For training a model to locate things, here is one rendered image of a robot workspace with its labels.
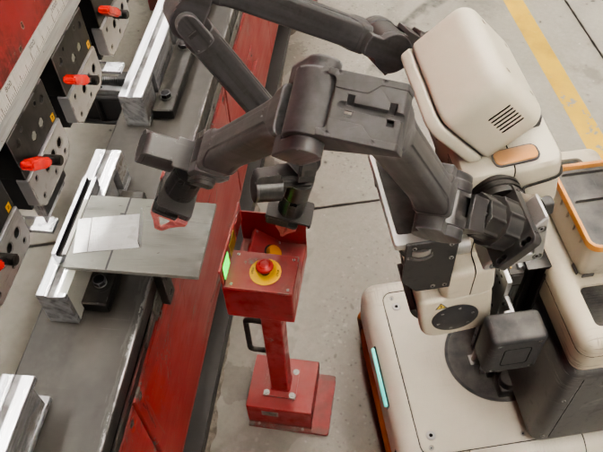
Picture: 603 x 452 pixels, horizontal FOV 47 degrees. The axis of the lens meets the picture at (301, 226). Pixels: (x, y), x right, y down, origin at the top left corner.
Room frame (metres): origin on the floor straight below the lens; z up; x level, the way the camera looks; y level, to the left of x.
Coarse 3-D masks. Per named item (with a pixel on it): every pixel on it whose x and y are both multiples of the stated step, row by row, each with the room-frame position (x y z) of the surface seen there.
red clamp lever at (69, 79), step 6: (66, 78) 0.94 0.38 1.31; (72, 78) 0.94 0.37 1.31; (78, 78) 0.95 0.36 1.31; (84, 78) 0.97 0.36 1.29; (90, 78) 1.00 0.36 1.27; (96, 78) 1.00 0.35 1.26; (78, 84) 0.95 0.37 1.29; (84, 84) 0.97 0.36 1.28; (90, 84) 1.00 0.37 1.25; (96, 84) 0.99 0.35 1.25
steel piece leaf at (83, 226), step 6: (78, 222) 0.88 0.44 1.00; (84, 222) 0.88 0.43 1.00; (90, 222) 0.88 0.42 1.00; (78, 228) 0.87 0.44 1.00; (84, 228) 0.87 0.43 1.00; (90, 228) 0.87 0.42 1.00; (78, 234) 0.85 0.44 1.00; (84, 234) 0.85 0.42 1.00; (78, 240) 0.84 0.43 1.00; (84, 240) 0.84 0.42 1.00; (78, 246) 0.82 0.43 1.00; (84, 246) 0.82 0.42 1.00; (78, 252) 0.81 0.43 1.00; (84, 252) 0.81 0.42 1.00
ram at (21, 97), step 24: (0, 0) 0.90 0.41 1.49; (24, 0) 0.95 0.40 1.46; (48, 0) 1.02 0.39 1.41; (72, 0) 1.10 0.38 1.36; (0, 24) 0.87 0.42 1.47; (24, 24) 0.93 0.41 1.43; (0, 48) 0.85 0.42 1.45; (24, 48) 0.91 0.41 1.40; (48, 48) 0.97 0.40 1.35; (0, 72) 0.83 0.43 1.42; (24, 96) 0.85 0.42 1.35; (0, 144) 0.75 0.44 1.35
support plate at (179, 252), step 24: (96, 216) 0.90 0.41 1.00; (144, 216) 0.89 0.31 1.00; (192, 216) 0.88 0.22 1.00; (144, 240) 0.83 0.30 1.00; (168, 240) 0.83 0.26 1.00; (192, 240) 0.82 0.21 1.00; (72, 264) 0.78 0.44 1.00; (96, 264) 0.78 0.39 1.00; (120, 264) 0.78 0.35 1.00; (144, 264) 0.77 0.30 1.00; (168, 264) 0.77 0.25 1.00; (192, 264) 0.77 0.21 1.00
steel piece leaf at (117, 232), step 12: (108, 216) 0.89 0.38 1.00; (120, 216) 0.89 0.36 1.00; (132, 216) 0.89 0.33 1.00; (96, 228) 0.87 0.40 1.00; (108, 228) 0.86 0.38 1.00; (120, 228) 0.86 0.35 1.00; (132, 228) 0.86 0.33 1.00; (96, 240) 0.83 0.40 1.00; (108, 240) 0.83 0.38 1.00; (120, 240) 0.83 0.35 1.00; (132, 240) 0.83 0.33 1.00
